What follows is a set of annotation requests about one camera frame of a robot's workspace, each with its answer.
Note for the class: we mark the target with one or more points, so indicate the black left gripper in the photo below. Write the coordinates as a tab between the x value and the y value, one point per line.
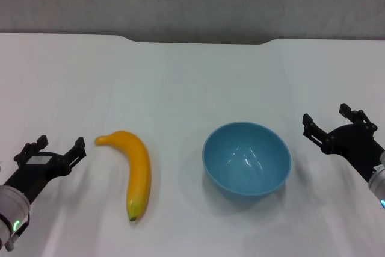
42	166

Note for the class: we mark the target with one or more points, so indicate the yellow banana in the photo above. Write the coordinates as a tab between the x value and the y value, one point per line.
138	172

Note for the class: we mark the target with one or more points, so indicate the blue bowl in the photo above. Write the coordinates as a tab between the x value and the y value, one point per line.
246	160

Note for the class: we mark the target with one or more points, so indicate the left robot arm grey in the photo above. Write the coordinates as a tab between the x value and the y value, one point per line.
9	206

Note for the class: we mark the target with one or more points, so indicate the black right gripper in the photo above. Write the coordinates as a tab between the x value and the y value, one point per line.
358	145

